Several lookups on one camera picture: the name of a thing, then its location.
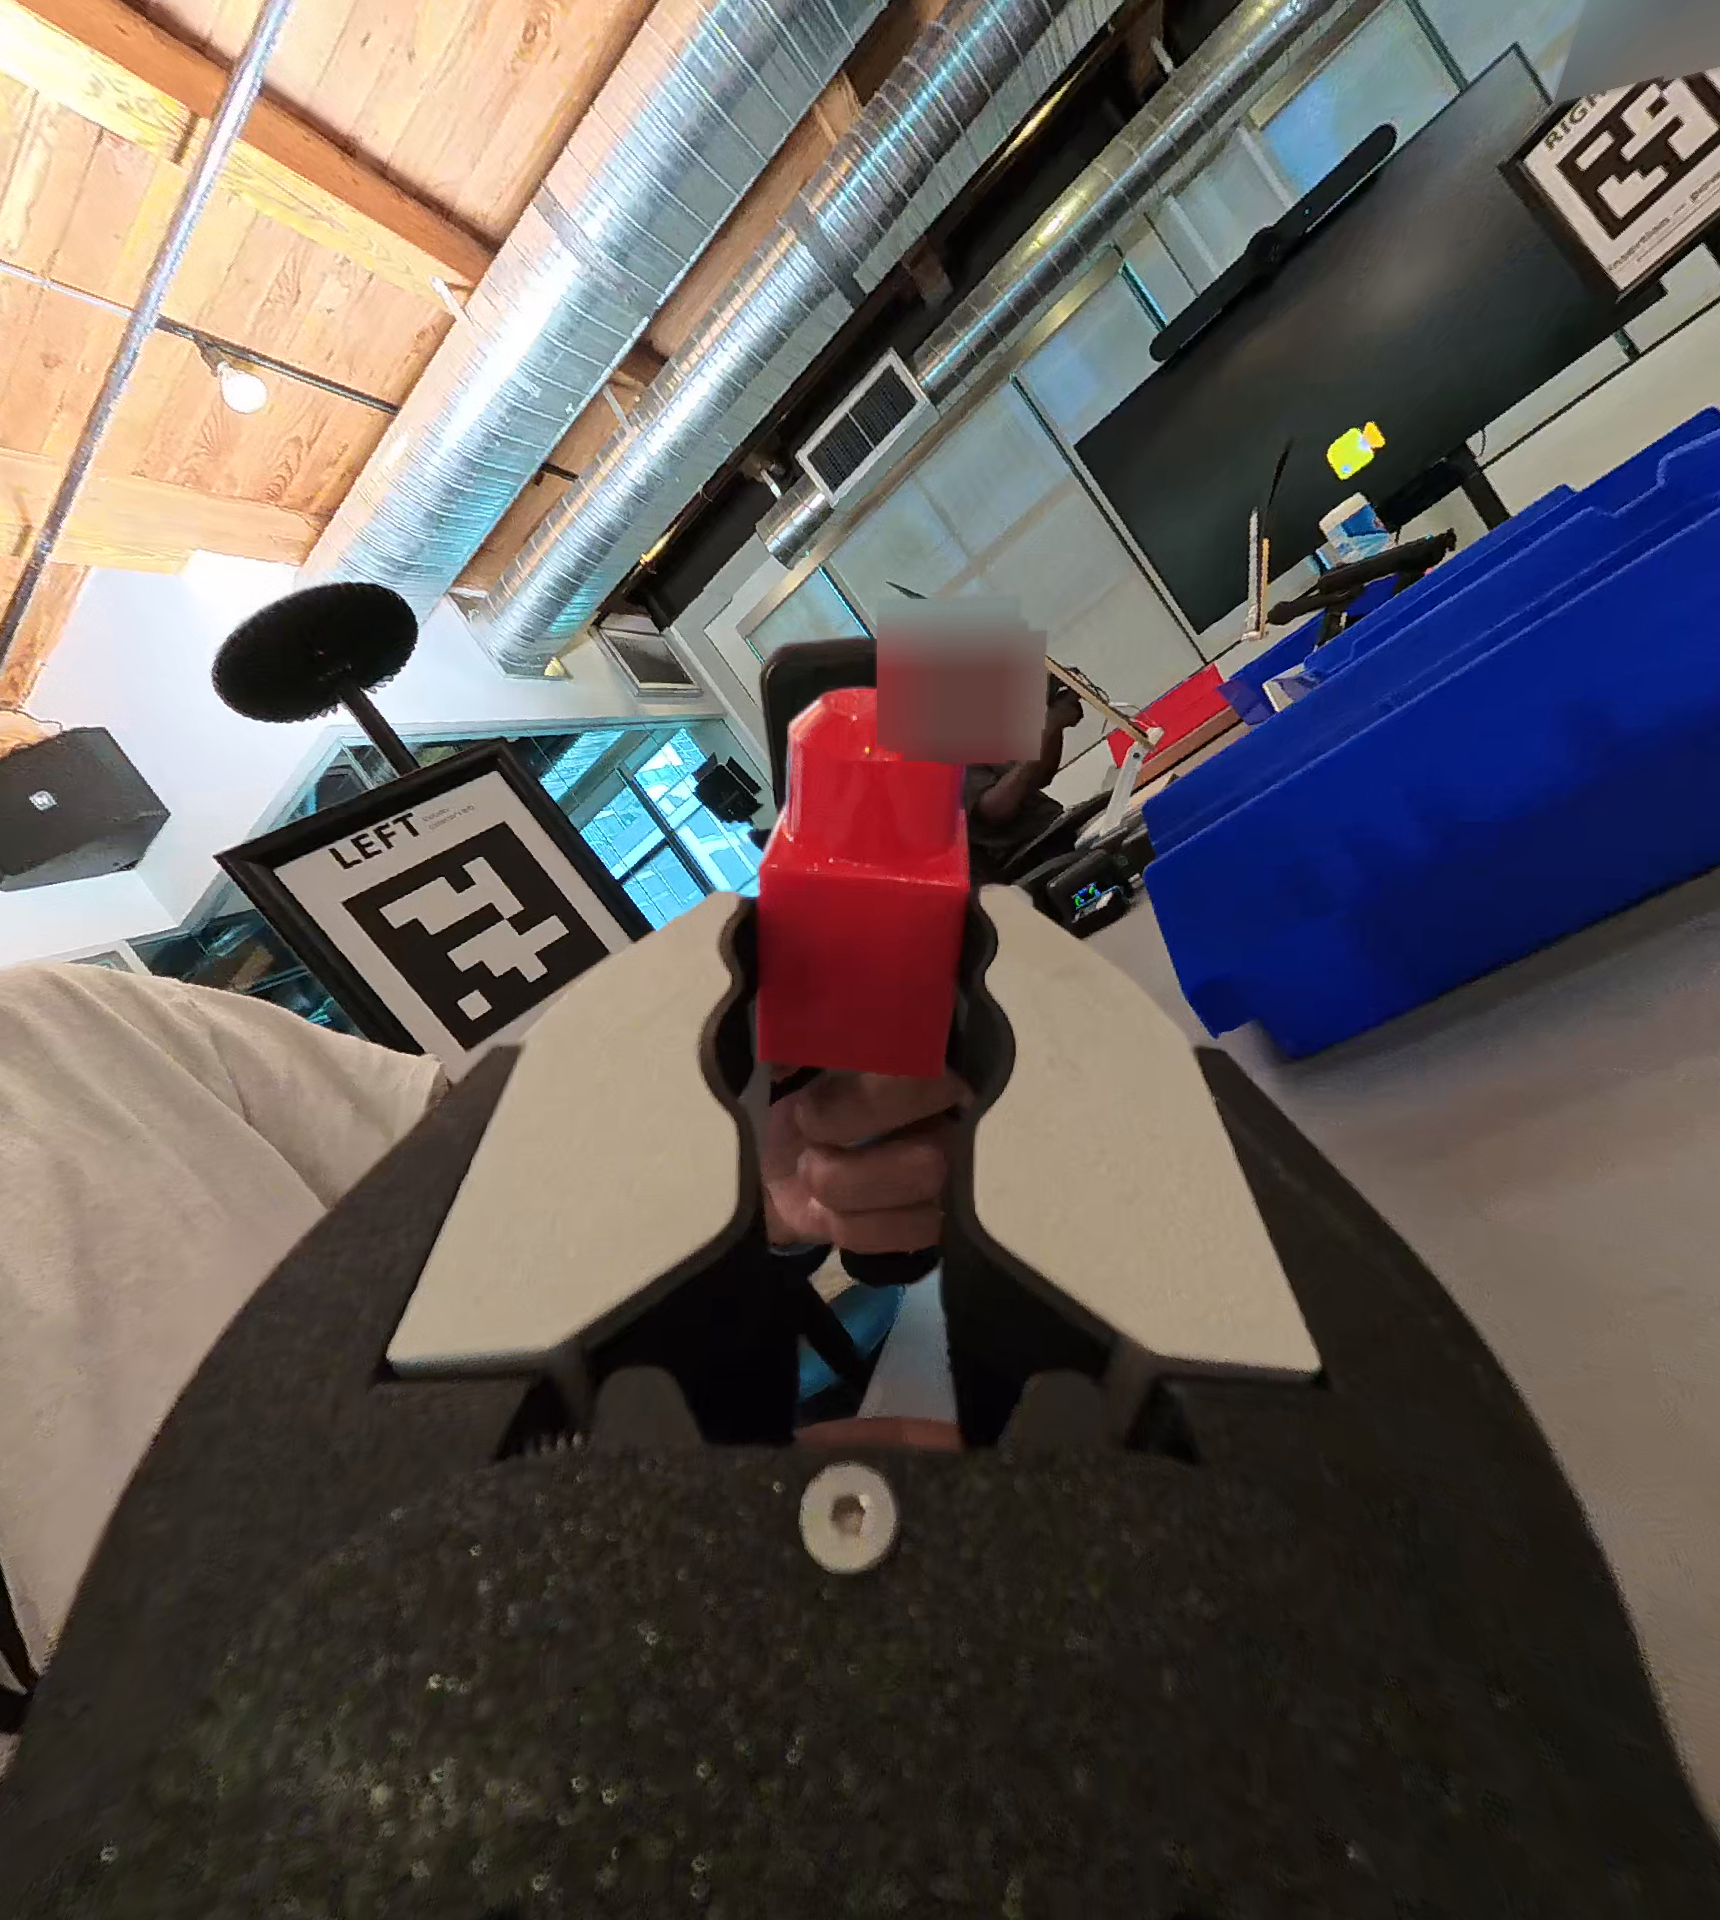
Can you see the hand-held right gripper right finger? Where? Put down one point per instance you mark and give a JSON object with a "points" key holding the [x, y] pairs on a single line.
{"points": [[1131, 1184]]}

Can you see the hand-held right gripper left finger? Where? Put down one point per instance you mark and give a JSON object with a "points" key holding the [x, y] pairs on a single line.
{"points": [[575, 1184]]}

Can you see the red block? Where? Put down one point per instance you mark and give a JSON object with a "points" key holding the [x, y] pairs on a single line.
{"points": [[860, 930]]}

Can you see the blue plastic bin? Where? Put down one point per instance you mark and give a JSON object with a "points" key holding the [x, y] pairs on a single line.
{"points": [[1474, 811]]}

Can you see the person's left hand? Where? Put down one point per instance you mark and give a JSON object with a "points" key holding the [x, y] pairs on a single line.
{"points": [[860, 1171]]}

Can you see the white air vent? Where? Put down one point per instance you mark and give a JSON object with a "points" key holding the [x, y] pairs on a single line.
{"points": [[860, 429]]}

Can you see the framed marker sign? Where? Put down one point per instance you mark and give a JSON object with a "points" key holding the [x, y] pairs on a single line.
{"points": [[454, 930]]}

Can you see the black charger with display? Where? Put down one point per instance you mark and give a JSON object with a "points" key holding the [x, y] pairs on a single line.
{"points": [[1092, 901]]}

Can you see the red bin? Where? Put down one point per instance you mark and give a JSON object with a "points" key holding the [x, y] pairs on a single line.
{"points": [[1174, 703]]}

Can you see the person's light clothing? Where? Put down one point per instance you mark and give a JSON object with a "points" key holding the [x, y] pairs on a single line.
{"points": [[125, 1200]]}

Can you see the small blue bin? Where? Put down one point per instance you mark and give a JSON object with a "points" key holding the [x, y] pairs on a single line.
{"points": [[1281, 644]]}

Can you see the white plastic bottle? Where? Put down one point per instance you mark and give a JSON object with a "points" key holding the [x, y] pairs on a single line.
{"points": [[1353, 529]]}

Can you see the black metal stand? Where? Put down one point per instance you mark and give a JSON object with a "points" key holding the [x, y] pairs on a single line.
{"points": [[1384, 559]]}

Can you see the large black screen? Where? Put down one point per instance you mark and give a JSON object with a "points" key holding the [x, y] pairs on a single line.
{"points": [[1324, 374]]}

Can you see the silver air duct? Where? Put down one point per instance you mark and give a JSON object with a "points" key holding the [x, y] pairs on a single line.
{"points": [[801, 300], [575, 300]]}

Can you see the black wall speaker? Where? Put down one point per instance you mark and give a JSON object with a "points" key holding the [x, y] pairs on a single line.
{"points": [[50, 811]]}

